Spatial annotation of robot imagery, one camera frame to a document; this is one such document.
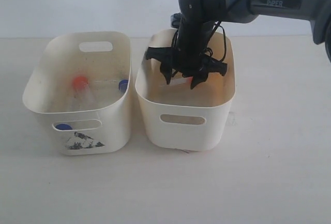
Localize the orange-capped clear tube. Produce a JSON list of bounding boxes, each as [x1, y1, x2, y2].
[[159, 77, 192, 87], [71, 75, 96, 111]]

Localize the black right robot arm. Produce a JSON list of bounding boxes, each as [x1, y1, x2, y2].
[[145, 0, 330, 88]]

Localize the cream plastic bin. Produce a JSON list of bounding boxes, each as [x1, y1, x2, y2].
[[135, 32, 236, 152], [22, 32, 132, 156]]

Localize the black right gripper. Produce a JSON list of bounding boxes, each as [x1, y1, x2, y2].
[[145, 27, 228, 89]]

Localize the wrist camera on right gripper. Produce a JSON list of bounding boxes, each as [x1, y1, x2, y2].
[[170, 13, 182, 29]]

